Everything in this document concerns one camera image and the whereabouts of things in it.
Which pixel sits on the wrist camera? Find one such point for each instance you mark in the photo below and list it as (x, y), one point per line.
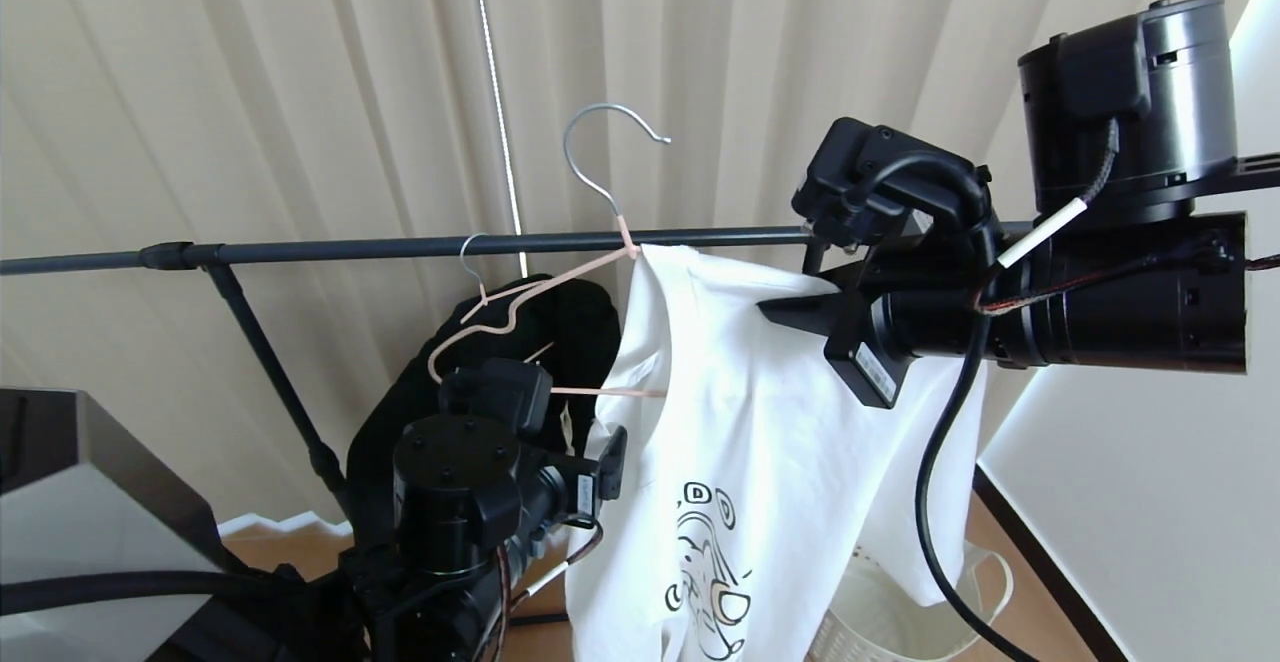
(860, 172)
(500, 392)

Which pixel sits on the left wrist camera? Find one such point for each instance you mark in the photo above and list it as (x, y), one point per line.
(500, 392)

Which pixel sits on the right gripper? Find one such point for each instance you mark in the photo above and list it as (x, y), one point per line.
(1120, 312)

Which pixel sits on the beige curtain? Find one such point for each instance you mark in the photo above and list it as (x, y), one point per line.
(300, 72)

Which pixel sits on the white garment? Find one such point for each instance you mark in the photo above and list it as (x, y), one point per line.
(780, 462)

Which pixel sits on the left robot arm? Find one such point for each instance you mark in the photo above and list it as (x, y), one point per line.
(80, 522)

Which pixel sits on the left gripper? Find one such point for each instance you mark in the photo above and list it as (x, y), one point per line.
(570, 492)

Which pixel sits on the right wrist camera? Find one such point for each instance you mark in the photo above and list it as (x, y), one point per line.
(860, 172)

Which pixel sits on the white laundry basket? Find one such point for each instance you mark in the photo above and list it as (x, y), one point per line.
(900, 622)

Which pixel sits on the black shorts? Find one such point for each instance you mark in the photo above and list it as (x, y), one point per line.
(580, 332)

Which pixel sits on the pink clothes hanger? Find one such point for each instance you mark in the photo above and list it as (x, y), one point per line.
(628, 242)
(484, 292)

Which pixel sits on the black clothes rack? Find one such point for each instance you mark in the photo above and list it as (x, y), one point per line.
(350, 247)

